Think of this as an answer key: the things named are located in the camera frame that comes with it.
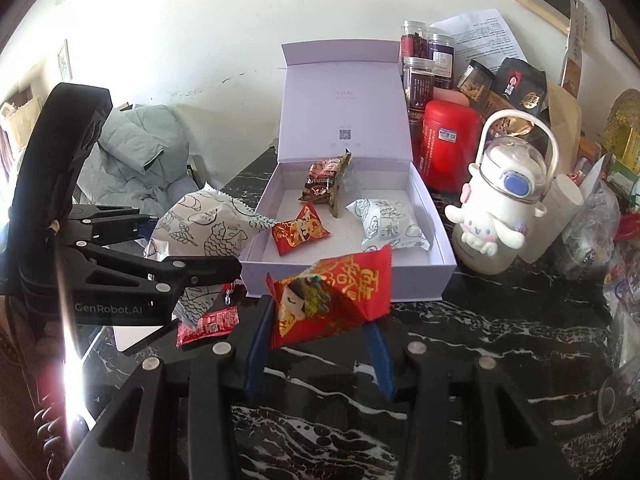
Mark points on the cardboard box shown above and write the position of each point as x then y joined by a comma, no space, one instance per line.
22,120

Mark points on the brown paper bag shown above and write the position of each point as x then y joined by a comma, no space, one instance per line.
562,120

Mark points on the yellow-green box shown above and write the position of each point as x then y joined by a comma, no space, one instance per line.
630,150

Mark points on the person's left hand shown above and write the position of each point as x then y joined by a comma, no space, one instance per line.
47,340

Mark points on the white bread-print snack packet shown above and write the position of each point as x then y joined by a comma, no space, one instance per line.
205,230
390,225

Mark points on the small wall picture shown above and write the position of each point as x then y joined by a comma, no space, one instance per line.
64,60

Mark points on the white smartphone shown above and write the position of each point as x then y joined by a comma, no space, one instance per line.
135,337

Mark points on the large red cartoon-print packet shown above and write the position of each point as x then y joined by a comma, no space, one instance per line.
330,295

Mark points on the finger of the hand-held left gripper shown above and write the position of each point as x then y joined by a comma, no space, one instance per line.
210,270
115,222

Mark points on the dark picture frame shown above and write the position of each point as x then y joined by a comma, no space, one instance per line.
625,40

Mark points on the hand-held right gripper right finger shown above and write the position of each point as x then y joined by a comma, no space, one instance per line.
381,365

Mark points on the clear plastic bag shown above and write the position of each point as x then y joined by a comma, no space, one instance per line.
590,230

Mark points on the printed paper sheet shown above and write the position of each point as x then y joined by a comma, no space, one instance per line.
480,35

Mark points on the clear glass cup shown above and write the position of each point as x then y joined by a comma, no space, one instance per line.
617,395

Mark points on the red packet with white label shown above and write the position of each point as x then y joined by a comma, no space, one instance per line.
207,325

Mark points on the lilac gift box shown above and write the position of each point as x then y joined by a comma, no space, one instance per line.
345,110

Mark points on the white paper roll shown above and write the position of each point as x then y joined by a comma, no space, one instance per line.
560,210

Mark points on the hanging paper scroll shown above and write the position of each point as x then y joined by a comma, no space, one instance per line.
572,60

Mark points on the clear jar with purple label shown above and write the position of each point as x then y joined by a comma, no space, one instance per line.
440,57

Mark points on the red canister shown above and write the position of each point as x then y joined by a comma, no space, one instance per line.
445,145

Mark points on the white cartoon water bottle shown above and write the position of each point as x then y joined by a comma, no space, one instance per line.
500,200

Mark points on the straw hat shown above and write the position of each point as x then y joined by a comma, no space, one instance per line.
625,110

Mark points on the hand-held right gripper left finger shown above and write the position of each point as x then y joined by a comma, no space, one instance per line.
256,360

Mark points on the clear jar of red fruit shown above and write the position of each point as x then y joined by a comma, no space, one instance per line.
414,42

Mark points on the clear jar with dark contents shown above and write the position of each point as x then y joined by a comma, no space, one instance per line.
419,85

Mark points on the grey padded jacket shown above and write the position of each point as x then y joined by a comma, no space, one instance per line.
135,150

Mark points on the black snack bag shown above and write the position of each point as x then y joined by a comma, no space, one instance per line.
520,85

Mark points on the brown snack packet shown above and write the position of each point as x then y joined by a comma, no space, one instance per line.
322,180

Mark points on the pink box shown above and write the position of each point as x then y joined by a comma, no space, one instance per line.
445,94

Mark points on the black-lidded biscuit jar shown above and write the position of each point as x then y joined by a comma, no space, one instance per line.
475,82

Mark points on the small red gold-print packet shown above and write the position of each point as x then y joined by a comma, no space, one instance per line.
300,230

